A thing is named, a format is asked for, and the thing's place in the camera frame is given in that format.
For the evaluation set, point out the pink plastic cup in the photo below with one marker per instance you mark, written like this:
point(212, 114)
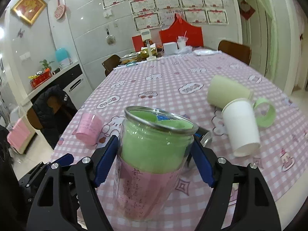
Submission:
point(89, 128)

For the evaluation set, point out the potted plant red box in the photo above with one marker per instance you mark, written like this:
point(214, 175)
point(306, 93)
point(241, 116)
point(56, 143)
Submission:
point(42, 75)

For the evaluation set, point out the white desk lamp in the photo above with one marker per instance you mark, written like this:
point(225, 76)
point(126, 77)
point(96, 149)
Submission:
point(146, 36)

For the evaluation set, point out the brown chair right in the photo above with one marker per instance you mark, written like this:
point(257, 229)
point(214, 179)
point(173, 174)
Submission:
point(238, 51)

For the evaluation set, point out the white box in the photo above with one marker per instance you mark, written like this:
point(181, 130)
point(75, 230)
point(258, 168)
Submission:
point(170, 48)

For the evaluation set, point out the blue CoolTowel can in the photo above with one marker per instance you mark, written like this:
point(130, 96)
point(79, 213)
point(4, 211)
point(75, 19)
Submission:
point(204, 136)

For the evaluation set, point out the red diamond door decoration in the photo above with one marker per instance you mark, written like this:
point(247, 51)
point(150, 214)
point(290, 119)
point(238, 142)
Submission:
point(246, 10)

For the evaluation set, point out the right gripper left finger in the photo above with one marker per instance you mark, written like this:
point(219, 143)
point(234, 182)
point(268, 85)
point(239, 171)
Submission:
point(66, 189)

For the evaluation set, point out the brown chair left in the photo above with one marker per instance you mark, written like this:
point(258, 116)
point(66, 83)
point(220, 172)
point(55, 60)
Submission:
point(110, 63)

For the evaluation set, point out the brown chair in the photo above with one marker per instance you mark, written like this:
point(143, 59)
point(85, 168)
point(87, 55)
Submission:
point(110, 63)
point(238, 51)

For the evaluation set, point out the white paper cup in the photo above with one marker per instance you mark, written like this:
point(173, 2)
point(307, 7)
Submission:
point(239, 120)

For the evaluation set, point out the black jacket on chair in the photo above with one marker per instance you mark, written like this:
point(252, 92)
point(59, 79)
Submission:
point(54, 110)

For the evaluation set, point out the gold framed picture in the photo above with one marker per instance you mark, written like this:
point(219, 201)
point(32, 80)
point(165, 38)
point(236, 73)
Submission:
point(29, 10)

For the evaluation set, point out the plastic cup with straw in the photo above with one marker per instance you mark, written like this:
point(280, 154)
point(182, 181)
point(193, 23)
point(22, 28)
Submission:
point(181, 41)

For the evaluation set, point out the green door curtain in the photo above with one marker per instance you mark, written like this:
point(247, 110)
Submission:
point(268, 6)

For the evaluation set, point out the pale green paper cup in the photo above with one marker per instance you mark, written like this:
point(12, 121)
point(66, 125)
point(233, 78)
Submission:
point(223, 90)

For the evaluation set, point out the pink checkered tablecloth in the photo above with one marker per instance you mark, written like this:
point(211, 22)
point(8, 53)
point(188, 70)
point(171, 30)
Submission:
point(179, 84)

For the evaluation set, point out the red gift bag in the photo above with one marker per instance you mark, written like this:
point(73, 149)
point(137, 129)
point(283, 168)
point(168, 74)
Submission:
point(181, 28)

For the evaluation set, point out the clear jar pink green paper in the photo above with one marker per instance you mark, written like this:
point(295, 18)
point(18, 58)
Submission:
point(154, 145)

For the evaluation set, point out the white plastic bag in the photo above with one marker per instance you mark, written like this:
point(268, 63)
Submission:
point(205, 52)

